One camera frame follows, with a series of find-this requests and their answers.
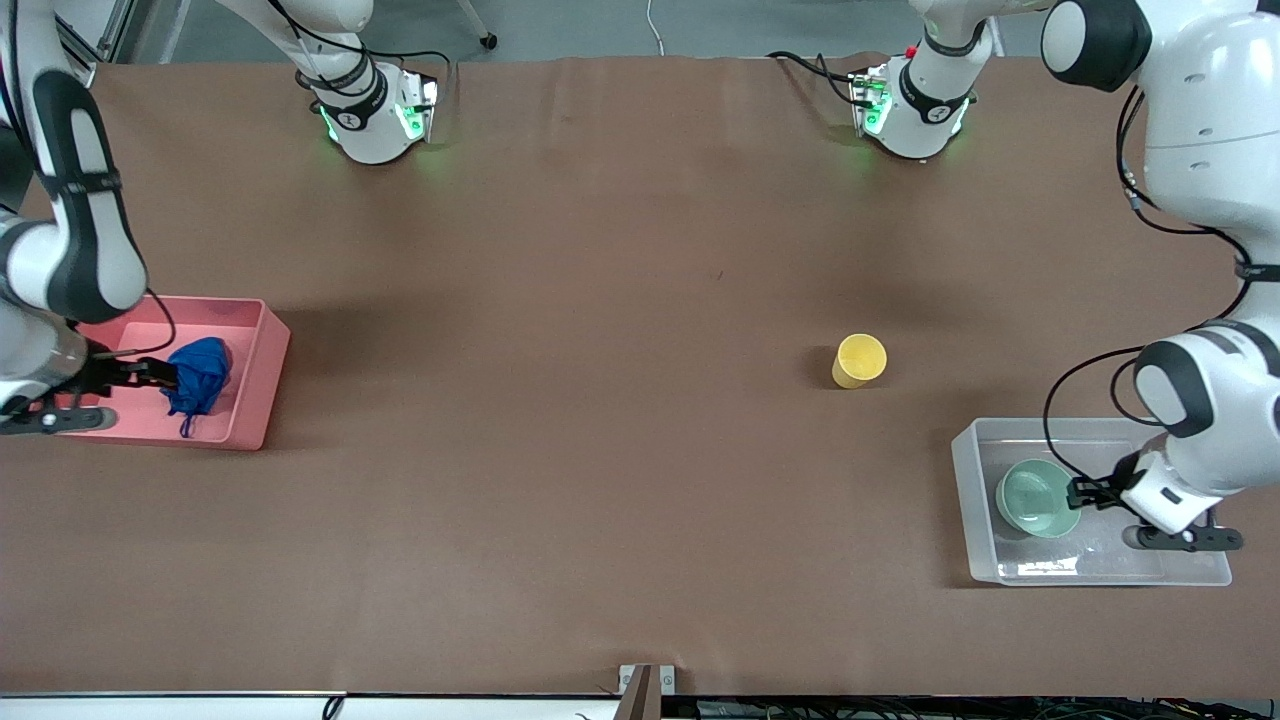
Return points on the pink plastic bin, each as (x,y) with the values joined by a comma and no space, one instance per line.
(245,385)

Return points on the blue cloth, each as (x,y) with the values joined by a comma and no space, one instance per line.
(200,375)

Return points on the aluminium frame profile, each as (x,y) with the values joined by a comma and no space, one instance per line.
(105,35)

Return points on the mint green bowl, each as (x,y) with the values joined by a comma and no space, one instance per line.
(1035,500)

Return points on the yellow plastic cup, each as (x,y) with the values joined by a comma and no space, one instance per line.
(858,362)

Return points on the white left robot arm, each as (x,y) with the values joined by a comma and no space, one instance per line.
(1210,100)

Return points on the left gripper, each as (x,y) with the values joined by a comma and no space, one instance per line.
(1103,490)

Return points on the brown paper table cover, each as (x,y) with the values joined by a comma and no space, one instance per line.
(640,300)

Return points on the metal table edge bracket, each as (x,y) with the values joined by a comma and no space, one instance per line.
(632,680)

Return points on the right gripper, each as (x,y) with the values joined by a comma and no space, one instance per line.
(108,373)

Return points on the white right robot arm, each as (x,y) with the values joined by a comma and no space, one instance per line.
(365,135)

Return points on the clear plastic storage box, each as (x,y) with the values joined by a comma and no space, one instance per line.
(1010,440)

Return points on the white stand leg with caster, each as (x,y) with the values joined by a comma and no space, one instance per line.
(487,40)

